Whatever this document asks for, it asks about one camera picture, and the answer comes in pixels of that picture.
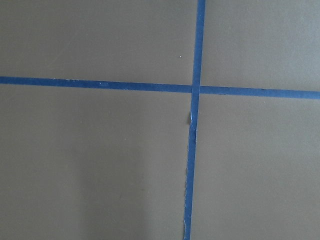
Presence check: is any blue tape strip lengthwise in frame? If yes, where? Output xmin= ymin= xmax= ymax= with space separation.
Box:
xmin=183 ymin=0 xmax=206 ymax=240

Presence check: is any blue tape strip crosswise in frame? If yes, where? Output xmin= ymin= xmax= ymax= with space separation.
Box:
xmin=0 ymin=76 xmax=320 ymax=100

